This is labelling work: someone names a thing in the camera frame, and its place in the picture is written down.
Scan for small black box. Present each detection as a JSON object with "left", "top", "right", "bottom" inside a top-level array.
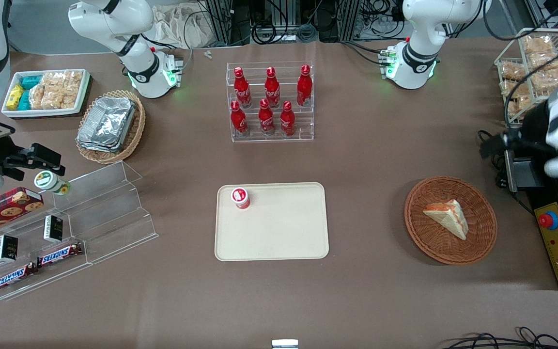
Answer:
[
  {"left": 43, "top": 215, "right": 64, "bottom": 243},
  {"left": 0, "top": 234, "right": 19, "bottom": 263}
]

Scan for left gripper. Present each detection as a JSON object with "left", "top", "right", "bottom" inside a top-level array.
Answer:
[{"left": 479, "top": 99, "right": 552, "bottom": 159}]

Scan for red white cup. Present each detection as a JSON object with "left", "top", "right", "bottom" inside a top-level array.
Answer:
[{"left": 231, "top": 187, "right": 251, "bottom": 210}]

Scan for yellow snack pack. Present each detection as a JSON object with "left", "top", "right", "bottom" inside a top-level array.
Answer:
[{"left": 6, "top": 84, "right": 25, "bottom": 111}]

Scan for black base cables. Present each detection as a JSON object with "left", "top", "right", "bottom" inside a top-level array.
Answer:
[{"left": 340, "top": 40, "right": 392, "bottom": 67}]

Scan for triangle sandwich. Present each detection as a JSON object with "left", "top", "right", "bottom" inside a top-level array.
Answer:
[{"left": 422, "top": 199, "right": 469, "bottom": 241}]

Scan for black table cable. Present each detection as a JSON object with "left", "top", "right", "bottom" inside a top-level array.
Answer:
[{"left": 478, "top": 129, "right": 536, "bottom": 217}]

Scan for black floor cables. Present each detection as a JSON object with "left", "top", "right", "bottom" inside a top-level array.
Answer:
[{"left": 446, "top": 327, "right": 558, "bottom": 349}]

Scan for green white cup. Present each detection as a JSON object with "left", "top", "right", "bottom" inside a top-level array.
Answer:
[{"left": 34, "top": 170, "right": 72, "bottom": 196}]

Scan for rice cracker bag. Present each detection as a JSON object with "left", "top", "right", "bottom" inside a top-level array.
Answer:
[
  {"left": 29, "top": 83, "right": 47, "bottom": 110},
  {"left": 42, "top": 86, "right": 64, "bottom": 110},
  {"left": 42, "top": 71, "right": 67, "bottom": 88},
  {"left": 63, "top": 70, "right": 84, "bottom": 110}
]

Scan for beige plastic tray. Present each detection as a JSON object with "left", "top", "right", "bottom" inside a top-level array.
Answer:
[{"left": 214, "top": 182, "right": 330, "bottom": 262}]

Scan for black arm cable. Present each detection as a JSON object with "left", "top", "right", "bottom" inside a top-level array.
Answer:
[{"left": 503, "top": 44, "right": 558, "bottom": 127}]

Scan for red tartan cookie box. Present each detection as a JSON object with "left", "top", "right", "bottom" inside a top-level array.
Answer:
[{"left": 0, "top": 187, "right": 45, "bottom": 241}]

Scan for aluminium frame rack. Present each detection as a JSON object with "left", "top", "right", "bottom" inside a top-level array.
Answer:
[{"left": 203, "top": 0, "right": 234, "bottom": 47}]

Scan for red cola bottle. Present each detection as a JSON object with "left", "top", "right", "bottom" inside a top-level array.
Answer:
[
  {"left": 280, "top": 101, "right": 296, "bottom": 137},
  {"left": 230, "top": 101, "right": 249, "bottom": 137},
  {"left": 264, "top": 67, "right": 281, "bottom": 109},
  {"left": 258, "top": 98, "right": 276, "bottom": 136},
  {"left": 296, "top": 64, "right": 313, "bottom": 108},
  {"left": 233, "top": 67, "right": 252, "bottom": 109}
]

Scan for light wicker basket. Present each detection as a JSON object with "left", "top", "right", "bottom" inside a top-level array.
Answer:
[{"left": 75, "top": 89, "right": 147, "bottom": 165}]

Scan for clear acrylic bottle rack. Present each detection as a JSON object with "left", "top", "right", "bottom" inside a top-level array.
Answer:
[{"left": 226, "top": 61, "right": 315, "bottom": 143}]

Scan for white rectangular snack tray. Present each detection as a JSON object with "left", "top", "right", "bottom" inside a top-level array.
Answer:
[{"left": 1, "top": 68, "right": 91, "bottom": 119}]

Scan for clear acrylic stepped shelf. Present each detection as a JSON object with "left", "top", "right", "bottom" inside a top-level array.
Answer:
[{"left": 0, "top": 161, "right": 159, "bottom": 302}]

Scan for fried snack bag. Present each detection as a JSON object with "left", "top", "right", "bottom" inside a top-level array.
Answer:
[
  {"left": 506, "top": 94, "right": 535, "bottom": 120},
  {"left": 523, "top": 34, "right": 555, "bottom": 54},
  {"left": 530, "top": 67, "right": 558, "bottom": 93},
  {"left": 499, "top": 60, "right": 527, "bottom": 81},
  {"left": 528, "top": 50, "right": 558, "bottom": 71},
  {"left": 501, "top": 79, "right": 532, "bottom": 98}
]

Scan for white wire basket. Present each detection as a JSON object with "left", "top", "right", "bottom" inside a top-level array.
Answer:
[{"left": 494, "top": 28, "right": 558, "bottom": 129}]

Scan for snickers bar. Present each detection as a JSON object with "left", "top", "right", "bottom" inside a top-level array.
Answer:
[
  {"left": 36, "top": 242, "right": 84, "bottom": 269},
  {"left": 0, "top": 262, "right": 38, "bottom": 294}
]

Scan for beige cloth bag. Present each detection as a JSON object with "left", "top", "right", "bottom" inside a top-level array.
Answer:
[{"left": 152, "top": 4, "right": 213, "bottom": 49}]

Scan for black countertop appliance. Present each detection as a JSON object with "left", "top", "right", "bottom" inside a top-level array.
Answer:
[{"left": 504, "top": 145, "right": 558, "bottom": 291}]

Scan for brown wicker basket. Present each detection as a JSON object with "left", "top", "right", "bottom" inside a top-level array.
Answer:
[{"left": 404, "top": 175, "right": 498, "bottom": 266}]

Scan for stack of foil trays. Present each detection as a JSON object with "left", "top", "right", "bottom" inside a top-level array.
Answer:
[{"left": 76, "top": 96, "right": 137, "bottom": 154}]

